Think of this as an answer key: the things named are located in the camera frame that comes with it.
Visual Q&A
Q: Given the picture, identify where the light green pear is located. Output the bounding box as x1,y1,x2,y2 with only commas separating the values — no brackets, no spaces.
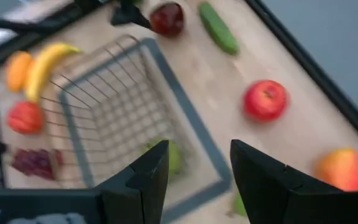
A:
227,189,248,218

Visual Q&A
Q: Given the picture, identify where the bronze wire basket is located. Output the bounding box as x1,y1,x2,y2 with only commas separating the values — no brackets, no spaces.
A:
39,33,198,190

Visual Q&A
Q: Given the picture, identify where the dark red apple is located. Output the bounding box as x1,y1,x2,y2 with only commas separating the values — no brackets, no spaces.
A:
149,2,185,38

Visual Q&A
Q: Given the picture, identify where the olive green pear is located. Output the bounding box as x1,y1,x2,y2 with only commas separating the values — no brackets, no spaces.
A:
146,138,185,178

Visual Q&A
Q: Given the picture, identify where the yellow orange mango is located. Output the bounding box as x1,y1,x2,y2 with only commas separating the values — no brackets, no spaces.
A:
4,50,34,93

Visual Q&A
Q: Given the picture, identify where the black aluminium rig frame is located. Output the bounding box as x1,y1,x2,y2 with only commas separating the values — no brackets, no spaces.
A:
0,0,358,150

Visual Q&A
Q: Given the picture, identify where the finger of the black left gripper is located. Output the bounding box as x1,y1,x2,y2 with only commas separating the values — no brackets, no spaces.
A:
109,4,152,30

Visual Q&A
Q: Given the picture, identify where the bright red apple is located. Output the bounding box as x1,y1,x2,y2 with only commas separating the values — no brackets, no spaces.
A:
242,79,289,123

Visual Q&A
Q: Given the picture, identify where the beige mat with grey border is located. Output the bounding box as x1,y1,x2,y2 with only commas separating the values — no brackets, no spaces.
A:
59,37,233,223

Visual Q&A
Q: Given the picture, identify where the orange mini pumpkin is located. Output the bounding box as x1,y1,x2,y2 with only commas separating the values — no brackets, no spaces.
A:
6,101,45,135

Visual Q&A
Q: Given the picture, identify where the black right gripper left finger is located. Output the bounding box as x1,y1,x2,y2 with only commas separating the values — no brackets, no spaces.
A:
0,139,170,224

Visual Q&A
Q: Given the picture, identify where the yellow banana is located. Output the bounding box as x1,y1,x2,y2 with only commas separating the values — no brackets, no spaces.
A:
23,42,82,103

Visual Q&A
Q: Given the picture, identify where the red and yellow mango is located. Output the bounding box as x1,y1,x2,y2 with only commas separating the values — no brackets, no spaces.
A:
314,147,358,192

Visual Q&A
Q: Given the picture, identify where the purple grape bunch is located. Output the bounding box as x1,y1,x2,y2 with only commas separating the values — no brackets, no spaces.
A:
10,148,65,181

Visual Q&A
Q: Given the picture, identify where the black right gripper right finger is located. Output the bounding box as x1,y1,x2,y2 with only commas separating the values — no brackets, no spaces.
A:
230,139,358,224

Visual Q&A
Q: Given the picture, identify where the green cucumber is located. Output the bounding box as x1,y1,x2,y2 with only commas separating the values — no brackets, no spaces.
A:
198,1,241,56

